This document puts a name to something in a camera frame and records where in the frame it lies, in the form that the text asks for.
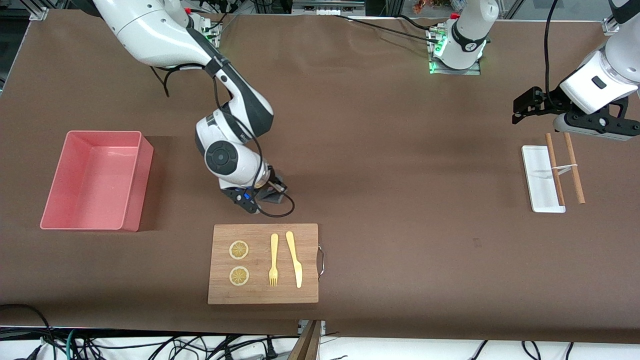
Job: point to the yellow plastic fork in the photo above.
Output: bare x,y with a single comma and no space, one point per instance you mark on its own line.
273,260

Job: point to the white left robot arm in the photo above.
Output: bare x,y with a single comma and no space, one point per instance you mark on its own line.
467,30

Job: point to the aluminium corner bracket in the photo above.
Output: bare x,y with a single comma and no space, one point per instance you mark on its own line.
611,26
39,14

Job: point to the lemon slice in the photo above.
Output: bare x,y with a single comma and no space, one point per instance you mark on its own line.
239,276
238,250

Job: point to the thin white band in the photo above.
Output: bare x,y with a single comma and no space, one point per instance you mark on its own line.
565,167

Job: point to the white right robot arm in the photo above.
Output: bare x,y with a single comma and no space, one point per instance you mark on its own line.
225,157

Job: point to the brown wooden stick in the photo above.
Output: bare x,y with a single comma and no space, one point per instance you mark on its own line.
574,167
555,170

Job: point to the white rectangular tray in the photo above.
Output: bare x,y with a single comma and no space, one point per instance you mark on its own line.
540,190

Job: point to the pink plastic bin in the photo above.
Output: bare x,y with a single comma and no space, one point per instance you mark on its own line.
95,180

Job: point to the wooden cutting board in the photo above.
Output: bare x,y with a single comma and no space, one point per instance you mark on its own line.
265,292

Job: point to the brown table cover sheet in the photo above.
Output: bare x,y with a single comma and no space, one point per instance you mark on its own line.
400,275

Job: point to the aluminium frame rail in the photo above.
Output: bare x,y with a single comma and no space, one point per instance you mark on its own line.
327,6

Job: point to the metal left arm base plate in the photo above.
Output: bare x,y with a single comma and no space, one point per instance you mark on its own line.
440,71

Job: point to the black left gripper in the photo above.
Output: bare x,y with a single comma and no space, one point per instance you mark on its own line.
549,104

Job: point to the yellow plastic knife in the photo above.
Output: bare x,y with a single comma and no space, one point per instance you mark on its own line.
295,260

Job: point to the wooden beam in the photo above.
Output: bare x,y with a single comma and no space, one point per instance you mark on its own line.
305,347

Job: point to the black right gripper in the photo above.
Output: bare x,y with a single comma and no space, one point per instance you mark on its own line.
274,191

